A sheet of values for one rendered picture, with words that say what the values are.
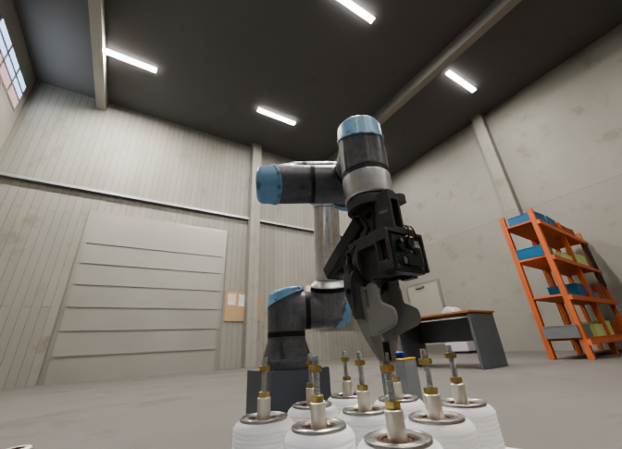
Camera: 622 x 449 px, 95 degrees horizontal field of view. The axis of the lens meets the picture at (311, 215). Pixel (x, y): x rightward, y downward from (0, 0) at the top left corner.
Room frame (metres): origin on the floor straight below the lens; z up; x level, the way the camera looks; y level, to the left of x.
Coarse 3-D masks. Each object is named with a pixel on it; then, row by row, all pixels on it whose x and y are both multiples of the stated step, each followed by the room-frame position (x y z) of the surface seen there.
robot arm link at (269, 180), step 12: (264, 168) 0.44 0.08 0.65; (276, 168) 0.44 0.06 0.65; (288, 168) 0.44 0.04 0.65; (300, 168) 0.44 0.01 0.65; (312, 168) 0.45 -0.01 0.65; (264, 180) 0.44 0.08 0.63; (276, 180) 0.44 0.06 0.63; (288, 180) 0.44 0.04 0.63; (300, 180) 0.44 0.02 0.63; (312, 180) 0.45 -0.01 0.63; (264, 192) 0.45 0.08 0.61; (276, 192) 0.45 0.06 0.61; (288, 192) 0.45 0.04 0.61; (300, 192) 0.46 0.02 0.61; (312, 192) 0.46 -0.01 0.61; (276, 204) 0.48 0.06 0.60
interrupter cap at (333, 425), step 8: (296, 424) 0.49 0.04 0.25; (304, 424) 0.49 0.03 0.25; (328, 424) 0.49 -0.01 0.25; (336, 424) 0.48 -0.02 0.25; (344, 424) 0.47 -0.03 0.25; (296, 432) 0.45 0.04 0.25; (304, 432) 0.45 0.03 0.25; (312, 432) 0.44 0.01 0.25; (320, 432) 0.44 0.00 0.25; (328, 432) 0.44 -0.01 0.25; (336, 432) 0.45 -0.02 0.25
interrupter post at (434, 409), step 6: (426, 396) 0.49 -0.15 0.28; (432, 396) 0.48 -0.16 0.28; (438, 396) 0.48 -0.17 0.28; (426, 402) 0.49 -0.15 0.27; (432, 402) 0.48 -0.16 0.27; (438, 402) 0.48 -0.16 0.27; (432, 408) 0.48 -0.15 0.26; (438, 408) 0.48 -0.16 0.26; (432, 414) 0.48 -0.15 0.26; (438, 414) 0.48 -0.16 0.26
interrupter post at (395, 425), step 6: (384, 414) 0.40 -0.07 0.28; (390, 414) 0.39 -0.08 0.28; (396, 414) 0.39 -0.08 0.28; (402, 414) 0.39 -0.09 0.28; (390, 420) 0.39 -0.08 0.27; (396, 420) 0.39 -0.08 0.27; (402, 420) 0.39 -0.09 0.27; (390, 426) 0.39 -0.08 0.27; (396, 426) 0.39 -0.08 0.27; (402, 426) 0.39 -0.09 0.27; (390, 432) 0.39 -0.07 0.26; (396, 432) 0.39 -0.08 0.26; (402, 432) 0.39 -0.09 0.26; (390, 438) 0.40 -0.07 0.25; (396, 438) 0.39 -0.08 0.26; (402, 438) 0.39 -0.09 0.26
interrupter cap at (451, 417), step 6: (414, 414) 0.51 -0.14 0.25; (420, 414) 0.51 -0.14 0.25; (426, 414) 0.51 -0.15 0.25; (444, 414) 0.50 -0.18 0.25; (450, 414) 0.50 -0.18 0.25; (456, 414) 0.50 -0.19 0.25; (462, 414) 0.49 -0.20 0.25; (414, 420) 0.48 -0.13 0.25; (420, 420) 0.47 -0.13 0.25; (426, 420) 0.46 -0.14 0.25; (432, 420) 0.47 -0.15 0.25; (438, 420) 0.46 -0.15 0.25; (444, 420) 0.46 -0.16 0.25; (450, 420) 0.45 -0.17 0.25; (456, 420) 0.46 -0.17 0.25; (462, 420) 0.46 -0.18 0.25
